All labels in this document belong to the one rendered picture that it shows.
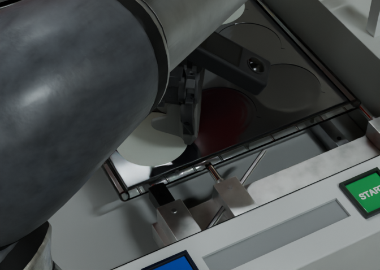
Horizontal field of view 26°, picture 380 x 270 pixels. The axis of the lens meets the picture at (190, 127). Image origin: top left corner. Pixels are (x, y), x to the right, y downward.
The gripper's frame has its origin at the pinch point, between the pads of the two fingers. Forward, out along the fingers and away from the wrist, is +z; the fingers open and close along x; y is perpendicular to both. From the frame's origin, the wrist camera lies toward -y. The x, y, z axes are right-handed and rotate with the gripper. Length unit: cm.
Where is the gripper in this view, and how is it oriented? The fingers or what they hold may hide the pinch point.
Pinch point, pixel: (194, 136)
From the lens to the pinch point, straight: 110.1
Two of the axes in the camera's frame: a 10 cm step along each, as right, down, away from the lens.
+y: -9.9, -1.1, 1.1
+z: 0.0, 6.9, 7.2
